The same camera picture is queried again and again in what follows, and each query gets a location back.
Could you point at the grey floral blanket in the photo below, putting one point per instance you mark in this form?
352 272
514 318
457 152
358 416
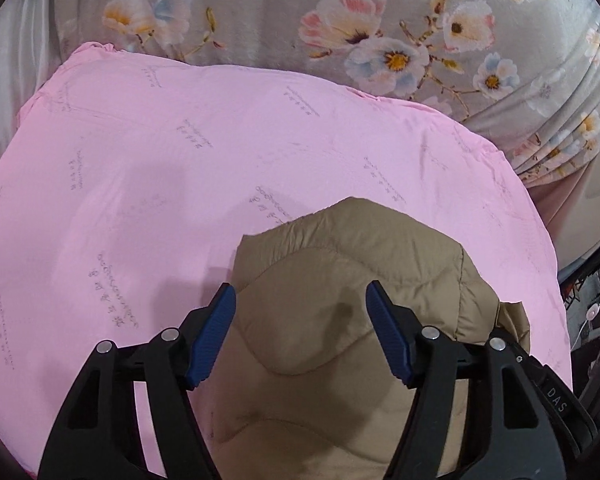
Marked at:
260 15

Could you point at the pale beige sheet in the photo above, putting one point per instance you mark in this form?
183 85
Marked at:
575 210

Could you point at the white cloth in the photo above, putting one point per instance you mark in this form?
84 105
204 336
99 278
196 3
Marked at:
15 85

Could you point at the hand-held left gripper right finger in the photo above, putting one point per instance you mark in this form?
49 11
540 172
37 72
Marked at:
392 335

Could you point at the pink quilt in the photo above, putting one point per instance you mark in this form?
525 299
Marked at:
180 160

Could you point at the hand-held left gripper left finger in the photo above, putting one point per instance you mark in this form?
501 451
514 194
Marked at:
211 335

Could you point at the tan quilted jacket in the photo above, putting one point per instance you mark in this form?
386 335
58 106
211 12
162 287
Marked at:
330 270

